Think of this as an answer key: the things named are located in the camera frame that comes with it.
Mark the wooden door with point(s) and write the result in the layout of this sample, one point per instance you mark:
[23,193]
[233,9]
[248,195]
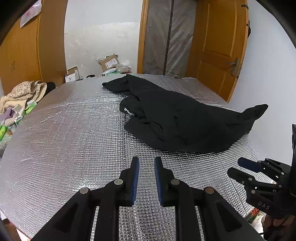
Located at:
[215,46]

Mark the translucent zipper door curtain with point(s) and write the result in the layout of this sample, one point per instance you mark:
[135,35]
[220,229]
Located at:
[171,39]

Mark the black garment with white print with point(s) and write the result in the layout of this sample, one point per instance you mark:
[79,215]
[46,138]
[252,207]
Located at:
[180,120]

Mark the white green medicine box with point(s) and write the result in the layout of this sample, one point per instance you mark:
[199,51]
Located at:
[19,117]

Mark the pile of plastic packets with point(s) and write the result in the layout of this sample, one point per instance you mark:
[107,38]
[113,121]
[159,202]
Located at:
[118,69]

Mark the purple cloth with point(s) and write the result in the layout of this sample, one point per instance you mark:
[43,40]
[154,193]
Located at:
[7,114]

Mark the open white box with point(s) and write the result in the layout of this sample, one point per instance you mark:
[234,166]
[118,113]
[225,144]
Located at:
[72,75]

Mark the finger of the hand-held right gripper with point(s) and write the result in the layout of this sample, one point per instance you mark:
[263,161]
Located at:
[248,164]
[238,175]

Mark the silver quilted foil mat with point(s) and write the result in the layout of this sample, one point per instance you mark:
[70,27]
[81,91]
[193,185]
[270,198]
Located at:
[69,143]

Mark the wooden door frame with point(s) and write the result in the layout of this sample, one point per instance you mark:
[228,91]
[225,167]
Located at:
[142,34]

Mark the brown cardboard box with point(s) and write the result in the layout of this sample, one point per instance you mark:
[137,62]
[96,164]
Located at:
[109,62]

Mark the wooden wardrobe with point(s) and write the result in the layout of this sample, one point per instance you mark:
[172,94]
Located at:
[46,46]

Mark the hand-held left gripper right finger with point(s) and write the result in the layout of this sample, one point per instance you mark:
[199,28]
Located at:
[158,183]

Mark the white pink plastic bag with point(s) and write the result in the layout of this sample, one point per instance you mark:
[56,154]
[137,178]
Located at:
[30,14]

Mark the dark cloth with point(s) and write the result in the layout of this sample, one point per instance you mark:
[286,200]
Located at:
[49,89]

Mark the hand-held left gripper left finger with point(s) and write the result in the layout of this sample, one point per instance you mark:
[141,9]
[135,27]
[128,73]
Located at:
[135,183]

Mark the beige floral blanket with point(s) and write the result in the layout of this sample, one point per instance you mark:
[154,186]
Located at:
[22,91]

